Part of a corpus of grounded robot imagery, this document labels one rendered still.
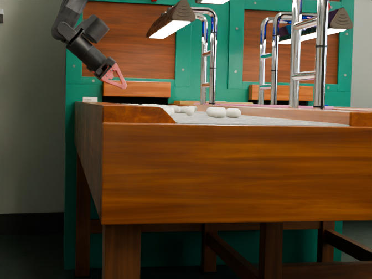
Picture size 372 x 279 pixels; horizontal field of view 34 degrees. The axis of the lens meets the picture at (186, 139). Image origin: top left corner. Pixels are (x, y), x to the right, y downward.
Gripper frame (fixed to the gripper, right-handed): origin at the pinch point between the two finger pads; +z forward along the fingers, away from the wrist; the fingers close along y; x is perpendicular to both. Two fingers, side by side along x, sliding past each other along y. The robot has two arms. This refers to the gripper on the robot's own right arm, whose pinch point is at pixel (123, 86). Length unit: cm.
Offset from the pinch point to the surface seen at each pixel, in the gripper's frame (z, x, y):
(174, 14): -2.6, -29.6, 12.4
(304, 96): 70, -61, 84
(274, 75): 41, -44, 34
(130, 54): -2, -21, 92
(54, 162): 9, 43, 174
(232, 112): 19, -7, -53
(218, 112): 16, -4, -56
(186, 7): -1.2, -34.1, 12.3
